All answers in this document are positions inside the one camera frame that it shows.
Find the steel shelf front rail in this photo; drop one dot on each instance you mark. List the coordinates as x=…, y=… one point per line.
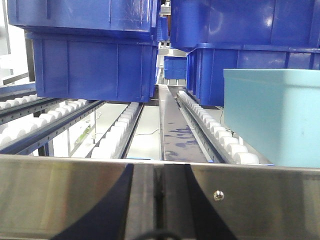
x=42, y=196

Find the steel lane divider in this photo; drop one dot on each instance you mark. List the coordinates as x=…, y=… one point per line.
x=178, y=143

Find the blue bin lower left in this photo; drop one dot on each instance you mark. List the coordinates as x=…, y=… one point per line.
x=93, y=68

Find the rail screw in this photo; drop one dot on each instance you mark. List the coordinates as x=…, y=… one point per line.
x=218, y=195

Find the white roller track right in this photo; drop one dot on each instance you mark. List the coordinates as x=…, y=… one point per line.
x=219, y=142

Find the distant blue bin stack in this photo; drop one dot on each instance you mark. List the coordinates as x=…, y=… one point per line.
x=175, y=68

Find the blue bin upper right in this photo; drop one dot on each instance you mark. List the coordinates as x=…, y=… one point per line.
x=292, y=23

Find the white roller track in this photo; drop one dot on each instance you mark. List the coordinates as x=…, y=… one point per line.
x=219, y=142
x=22, y=137
x=116, y=141

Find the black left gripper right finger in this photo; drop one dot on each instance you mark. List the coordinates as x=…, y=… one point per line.
x=208, y=223

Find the blue bin upper left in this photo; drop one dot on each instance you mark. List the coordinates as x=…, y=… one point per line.
x=131, y=19

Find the white roller track middle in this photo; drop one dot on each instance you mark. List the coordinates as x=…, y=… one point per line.
x=116, y=141

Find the blue bin lower right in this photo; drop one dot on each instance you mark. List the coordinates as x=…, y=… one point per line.
x=206, y=63

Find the white roller track left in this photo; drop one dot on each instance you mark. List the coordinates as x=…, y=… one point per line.
x=22, y=137

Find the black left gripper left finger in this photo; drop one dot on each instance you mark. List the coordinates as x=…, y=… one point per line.
x=106, y=220

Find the light blue plastic bin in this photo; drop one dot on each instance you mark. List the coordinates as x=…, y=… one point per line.
x=277, y=112

